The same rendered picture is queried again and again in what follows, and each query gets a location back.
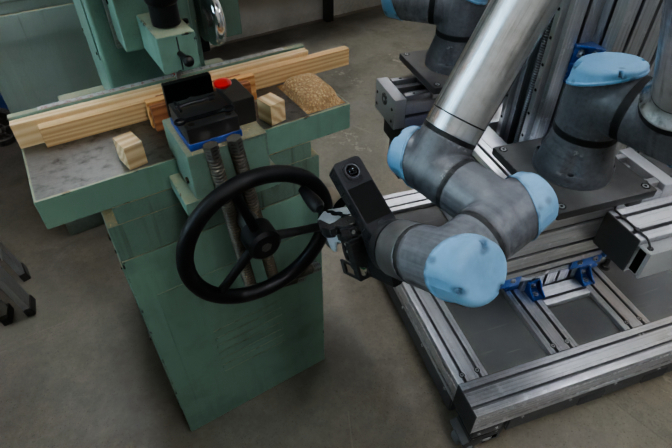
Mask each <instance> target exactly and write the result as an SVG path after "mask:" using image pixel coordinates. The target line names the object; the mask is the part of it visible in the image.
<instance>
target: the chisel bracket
mask: <svg viewBox="0 0 672 448"><path fill-rule="evenodd" d="M136 18H137V22H138V26H139V29H140V33H141V37H142V41H143V45H144V48H145V49H146V51H147V52H148V53H149V55H150V56H151V57H152V58H153V60H154V61H155V62H156V64H157V65H158V66H159V67H160V69H161V70H162V71H163V73H164V74H165V75H168V74H172V73H176V72H180V71H184V70H188V69H192V68H196V67H200V66H201V63H200V58H199V51H198V47H197V42H196V36H195V32H194V30H192V29H191V28H190V27H189V26H188V25H187V24H186V23H185V22H184V21H183V20H182V19H181V18H180V19H181V23H180V24H179V25H177V26H174V27H170V28H156V27H154V26H153V25H152V22H151V18H150V14H149V12H148V13H142V14H138V15H136ZM178 51H182V52H183V53H184V54H185V55H190V56H192V57H193V58H194V65H193V66H192V67H186V66H185V65H184V64H183V61H182V59H181V58H180V57H179V56H178V55H177V52H178Z"/></svg>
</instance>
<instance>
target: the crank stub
mask: <svg viewBox="0 0 672 448"><path fill-rule="evenodd" d="M298 192H299V194H300V195H301V197H302V199H303V200H304V202H305V203H306V205H307V206H308V208H309V209H310V210H311V211H312V212H314V213H320V212H322V211H323V209H324V202H323V200H322V199H321V198H320V197H319V196H318V195H317V194H316V193H314V192H313V191H312V190H311V189H309V188H308V187H307V186H301V187H300V188H299V190H298Z"/></svg>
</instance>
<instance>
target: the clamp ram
mask: <svg viewBox="0 0 672 448"><path fill-rule="evenodd" d="M161 87H162V91H163V95H164V99H165V103H166V106H167V110H168V114H169V118H170V117H171V114H170V110H169V106H168V104H170V103H173V101H176V102H178V101H181V100H185V99H189V98H192V97H196V96H200V95H204V94H207V93H211V92H214V91H213V85H212V79H211V75H210V73H209V72H205V73H201V74H197V75H193V76H189V77H185V78H181V79H177V80H173V81H169V82H165V83H161Z"/></svg>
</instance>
